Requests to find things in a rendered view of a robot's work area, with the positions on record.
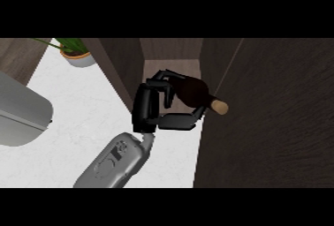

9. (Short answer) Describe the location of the dark wooden cabinet door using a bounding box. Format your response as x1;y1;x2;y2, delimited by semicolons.
193;38;334;189

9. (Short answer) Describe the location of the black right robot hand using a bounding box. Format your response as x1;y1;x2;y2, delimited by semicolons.
130;69;209;134

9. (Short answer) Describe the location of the grey rounded appliance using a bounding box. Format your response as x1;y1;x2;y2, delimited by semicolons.
0;70;55;147

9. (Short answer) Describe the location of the dark wooden cabinet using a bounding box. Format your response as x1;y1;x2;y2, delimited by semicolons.
82;38;243;114

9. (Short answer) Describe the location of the dark wine bottle with cork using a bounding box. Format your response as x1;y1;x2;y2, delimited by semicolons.
173;76;229;116

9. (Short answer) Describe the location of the potted green plant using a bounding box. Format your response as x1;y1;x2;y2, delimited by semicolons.
33;38;96;69

